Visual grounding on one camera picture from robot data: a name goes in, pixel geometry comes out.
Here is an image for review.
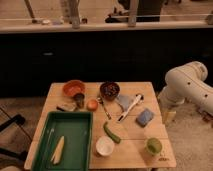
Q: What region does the white paper cup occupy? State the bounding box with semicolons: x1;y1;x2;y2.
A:
95;136;115;157

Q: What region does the white handled brush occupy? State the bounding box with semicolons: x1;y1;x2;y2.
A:
118;94;143;122

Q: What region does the blue sponge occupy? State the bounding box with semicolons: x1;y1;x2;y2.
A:
136;109;154;127

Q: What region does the green plastic tray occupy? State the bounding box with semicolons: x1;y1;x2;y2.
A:
31;112;93;171

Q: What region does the dark small cup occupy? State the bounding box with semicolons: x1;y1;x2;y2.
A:
74;93;85;108

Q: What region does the orange fruit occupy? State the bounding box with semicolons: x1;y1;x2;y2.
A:
87;99;98;111

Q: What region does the small beige object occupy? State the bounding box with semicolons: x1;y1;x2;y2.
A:
56;103;77;112

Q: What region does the black chair base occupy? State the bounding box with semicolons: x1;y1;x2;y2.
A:
0;107;28;161

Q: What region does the green cup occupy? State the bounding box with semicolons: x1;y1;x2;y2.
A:
145;138;162;156

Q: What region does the orange bowl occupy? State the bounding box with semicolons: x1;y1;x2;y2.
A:
63;80;85;97

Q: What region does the metal spoon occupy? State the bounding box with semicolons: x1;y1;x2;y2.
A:
97;96;111;120

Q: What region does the dark brown bowl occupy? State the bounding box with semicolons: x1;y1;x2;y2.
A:
100;82;120;101

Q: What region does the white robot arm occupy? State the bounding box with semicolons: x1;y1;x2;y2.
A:
157;61;213;126

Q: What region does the green cucumber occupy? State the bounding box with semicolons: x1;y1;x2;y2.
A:
103;122;121;144

